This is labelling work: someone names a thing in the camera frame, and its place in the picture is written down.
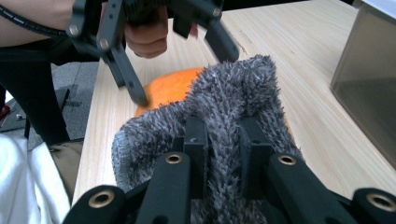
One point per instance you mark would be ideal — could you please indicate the grey transparent storage box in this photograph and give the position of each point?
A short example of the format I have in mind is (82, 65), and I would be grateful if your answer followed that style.
(367, 87)

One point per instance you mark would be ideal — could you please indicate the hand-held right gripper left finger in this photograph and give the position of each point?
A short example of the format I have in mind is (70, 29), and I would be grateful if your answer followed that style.
(196, 149)

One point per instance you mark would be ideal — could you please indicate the khaki trousers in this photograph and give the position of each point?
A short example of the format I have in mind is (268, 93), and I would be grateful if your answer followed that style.
(67, 165)

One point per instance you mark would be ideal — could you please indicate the grey fluffy cloth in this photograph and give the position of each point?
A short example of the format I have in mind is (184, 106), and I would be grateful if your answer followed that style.
(227, 93)

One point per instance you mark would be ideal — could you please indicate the white shirt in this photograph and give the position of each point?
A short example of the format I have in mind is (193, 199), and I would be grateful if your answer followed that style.
(25, 186)

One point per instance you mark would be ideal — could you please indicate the black stand leg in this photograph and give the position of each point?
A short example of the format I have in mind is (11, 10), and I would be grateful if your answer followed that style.
(31, 87)

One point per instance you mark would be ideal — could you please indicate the orange plush toy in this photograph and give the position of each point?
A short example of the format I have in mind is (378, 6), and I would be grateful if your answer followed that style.
(169, 87)

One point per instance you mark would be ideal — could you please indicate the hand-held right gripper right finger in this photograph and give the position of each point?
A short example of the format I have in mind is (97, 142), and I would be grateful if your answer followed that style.
(255, 149)

